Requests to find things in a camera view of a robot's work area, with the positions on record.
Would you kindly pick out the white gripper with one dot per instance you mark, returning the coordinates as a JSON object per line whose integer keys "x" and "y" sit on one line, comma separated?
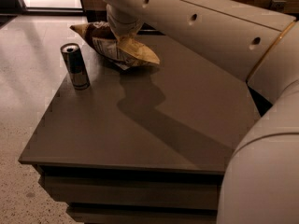
{"x": 123, "y": 28}

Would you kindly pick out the brown chip bag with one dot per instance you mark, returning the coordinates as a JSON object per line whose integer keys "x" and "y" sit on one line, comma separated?
{"x": 124, "y": 51}

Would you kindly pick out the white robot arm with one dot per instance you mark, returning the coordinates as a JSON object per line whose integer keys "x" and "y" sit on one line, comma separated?
{"x": 260, "y": 47}

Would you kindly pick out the redbull can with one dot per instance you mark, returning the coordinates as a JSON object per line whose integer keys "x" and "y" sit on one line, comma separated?
{"x": 75, "y": 65}

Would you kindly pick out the grey drawer cabinet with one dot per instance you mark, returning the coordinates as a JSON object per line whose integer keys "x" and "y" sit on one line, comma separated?
{"x": 148, "y": 145}

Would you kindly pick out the window frame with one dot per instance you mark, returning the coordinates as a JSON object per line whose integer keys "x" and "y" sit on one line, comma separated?
{"x": 40, "y": 0}

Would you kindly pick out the right grey metal bracket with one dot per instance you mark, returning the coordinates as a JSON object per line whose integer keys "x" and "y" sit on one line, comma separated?
{"x": 278, "y": 5}

